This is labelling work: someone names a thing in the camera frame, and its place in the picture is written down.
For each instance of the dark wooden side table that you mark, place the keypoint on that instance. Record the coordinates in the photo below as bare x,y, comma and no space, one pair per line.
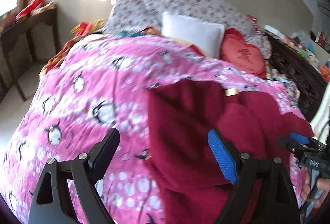
10,36

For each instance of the white pillow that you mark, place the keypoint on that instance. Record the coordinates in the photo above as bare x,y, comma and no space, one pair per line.
205,35

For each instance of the red box on table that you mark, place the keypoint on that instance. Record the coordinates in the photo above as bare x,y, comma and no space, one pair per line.
28,9

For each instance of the pink penguin blanket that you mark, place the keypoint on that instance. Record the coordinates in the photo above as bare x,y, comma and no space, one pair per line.
102,84

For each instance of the red heart cushion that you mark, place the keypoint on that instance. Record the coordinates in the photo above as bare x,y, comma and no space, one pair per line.
244,56

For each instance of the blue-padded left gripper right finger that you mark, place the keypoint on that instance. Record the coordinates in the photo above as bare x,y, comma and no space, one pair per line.
276,201

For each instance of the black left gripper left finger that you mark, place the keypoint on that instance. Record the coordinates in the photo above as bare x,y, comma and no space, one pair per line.
52,202

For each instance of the white ornate chair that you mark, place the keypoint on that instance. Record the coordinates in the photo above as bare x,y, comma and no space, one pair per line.
319,123

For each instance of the dark carved wooden headboard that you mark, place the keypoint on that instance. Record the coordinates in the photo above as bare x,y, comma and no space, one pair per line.
308,80

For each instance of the dark red sweater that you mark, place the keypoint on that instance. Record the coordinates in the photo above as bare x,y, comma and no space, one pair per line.
180,116

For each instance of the floral grey quilt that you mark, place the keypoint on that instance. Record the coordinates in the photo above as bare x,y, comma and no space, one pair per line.
136,15

